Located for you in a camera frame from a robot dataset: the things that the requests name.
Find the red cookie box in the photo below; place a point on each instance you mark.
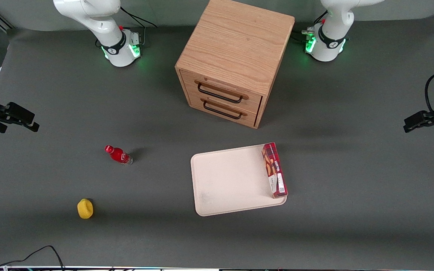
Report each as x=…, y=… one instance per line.
x=275, y=171

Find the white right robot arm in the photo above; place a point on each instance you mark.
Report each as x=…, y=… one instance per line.
x=107, y=30

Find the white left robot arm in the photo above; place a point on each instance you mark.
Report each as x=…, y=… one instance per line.
x=330, y=41

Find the cream plastic tray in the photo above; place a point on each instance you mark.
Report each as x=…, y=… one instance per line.
x=232, y=184

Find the red soda bottle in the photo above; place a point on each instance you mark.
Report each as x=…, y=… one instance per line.
x=119, y=155

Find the yellow sponge toy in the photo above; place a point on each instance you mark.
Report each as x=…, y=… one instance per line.
x=85, y=209

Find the grey table mat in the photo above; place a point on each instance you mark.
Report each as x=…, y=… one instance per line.
x=164, y=237

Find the wooden drawer cabinet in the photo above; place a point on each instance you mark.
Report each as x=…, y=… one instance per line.
x=236, y=41

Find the aluminium frame rail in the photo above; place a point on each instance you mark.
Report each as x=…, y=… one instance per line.
x=0, y=20

